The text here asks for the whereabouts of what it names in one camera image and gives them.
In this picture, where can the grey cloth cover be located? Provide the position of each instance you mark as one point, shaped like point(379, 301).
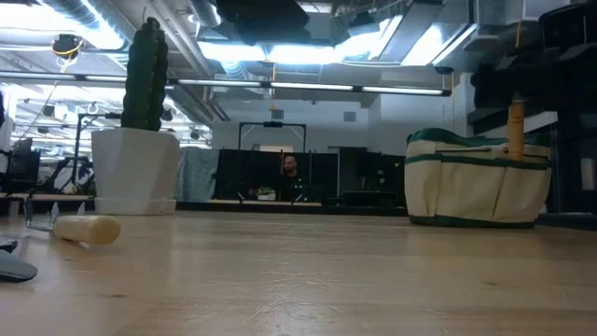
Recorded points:
point(196, 172)

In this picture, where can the tall green cactus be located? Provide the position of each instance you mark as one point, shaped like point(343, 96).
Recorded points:
point(144, 79)

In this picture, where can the person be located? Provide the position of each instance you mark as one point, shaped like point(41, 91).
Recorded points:
point(290, 165)

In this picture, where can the silver ventilation duct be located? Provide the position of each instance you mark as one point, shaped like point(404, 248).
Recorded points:
point(420, 42)

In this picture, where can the white faceted plant pot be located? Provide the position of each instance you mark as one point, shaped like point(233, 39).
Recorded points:
point(135, 172)

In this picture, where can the black gantry frame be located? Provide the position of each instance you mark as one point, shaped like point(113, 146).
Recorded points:
point(273, 124)

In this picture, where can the black aluminium table frame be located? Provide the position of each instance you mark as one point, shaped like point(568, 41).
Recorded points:
point(280, 208)

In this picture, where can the long ceiling light bar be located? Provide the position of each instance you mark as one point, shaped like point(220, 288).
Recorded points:
point(312, 86)

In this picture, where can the small potted plant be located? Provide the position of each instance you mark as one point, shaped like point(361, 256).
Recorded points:
point(267, 196)

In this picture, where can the beige green-trimmed gardening bag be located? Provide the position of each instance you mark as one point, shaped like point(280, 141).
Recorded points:
point(476, 191)

